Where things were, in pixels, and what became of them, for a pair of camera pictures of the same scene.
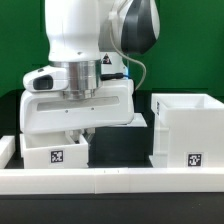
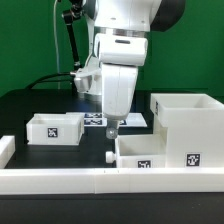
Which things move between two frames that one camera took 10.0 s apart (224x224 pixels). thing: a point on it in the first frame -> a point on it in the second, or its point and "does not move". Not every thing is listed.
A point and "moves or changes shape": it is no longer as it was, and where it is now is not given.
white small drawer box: x=53 y=150 moves or changes shape
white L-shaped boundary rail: x=110 y=181 does not move
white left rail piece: x=7 y=149 does not move
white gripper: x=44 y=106 -> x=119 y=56
